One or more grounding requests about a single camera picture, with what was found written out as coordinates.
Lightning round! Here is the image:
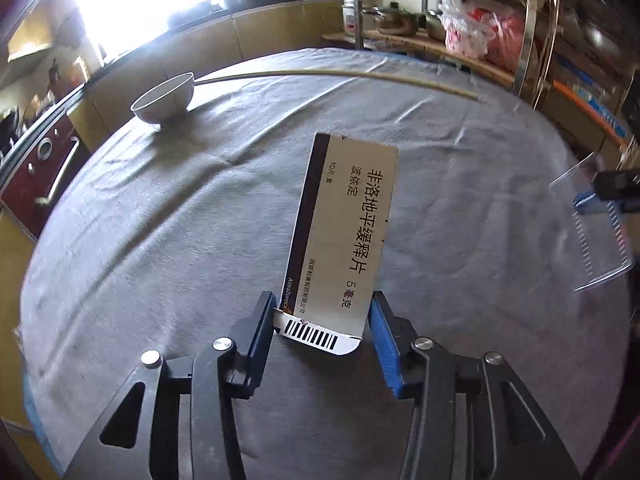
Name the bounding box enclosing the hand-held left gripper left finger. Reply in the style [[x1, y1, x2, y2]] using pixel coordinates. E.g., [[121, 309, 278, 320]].
[[64, 290, 278, 480]]

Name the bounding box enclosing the white ceramic bowl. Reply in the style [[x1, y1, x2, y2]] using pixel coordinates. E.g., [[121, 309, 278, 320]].
[[130, 72, 196, 125]]

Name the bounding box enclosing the steel pot with lid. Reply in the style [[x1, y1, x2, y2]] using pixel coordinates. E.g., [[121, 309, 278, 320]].
[[362, 2, 422, 37]]

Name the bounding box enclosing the red plastic bag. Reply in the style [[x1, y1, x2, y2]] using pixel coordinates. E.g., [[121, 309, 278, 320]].
[[487, 9, 527, 72]]

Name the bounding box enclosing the white plastic bag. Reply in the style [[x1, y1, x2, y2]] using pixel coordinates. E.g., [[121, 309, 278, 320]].
[[438, 0, 501, 59]]

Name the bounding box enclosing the clear plastic container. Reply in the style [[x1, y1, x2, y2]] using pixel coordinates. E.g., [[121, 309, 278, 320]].
[[550, 152, 634, 294]]

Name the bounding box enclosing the metal shelf rack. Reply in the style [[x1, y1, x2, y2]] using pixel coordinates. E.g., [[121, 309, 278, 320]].
[[322, 0, 567, 107]]

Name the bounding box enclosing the white medicine box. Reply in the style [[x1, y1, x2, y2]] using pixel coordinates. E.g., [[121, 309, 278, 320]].
[[277, 132, 400, 356]]

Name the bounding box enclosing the white jar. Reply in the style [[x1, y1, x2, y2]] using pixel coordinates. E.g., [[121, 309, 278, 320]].
[[341, 0, 362, 36]]

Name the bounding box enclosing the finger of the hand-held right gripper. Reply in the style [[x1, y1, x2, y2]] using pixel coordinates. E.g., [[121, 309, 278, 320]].
[[572, 170, 640, 217]]

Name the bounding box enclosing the dark red cabinet appliance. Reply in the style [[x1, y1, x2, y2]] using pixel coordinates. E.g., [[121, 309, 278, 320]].
[[0, 109, 94, 239]]

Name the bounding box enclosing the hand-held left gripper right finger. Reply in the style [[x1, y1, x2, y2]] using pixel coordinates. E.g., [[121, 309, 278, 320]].
[[367, 290, 583, 480]]

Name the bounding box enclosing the long thin wooden stick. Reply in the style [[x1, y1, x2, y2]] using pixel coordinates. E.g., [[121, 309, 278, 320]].
[[192, 70, 480, 101]]

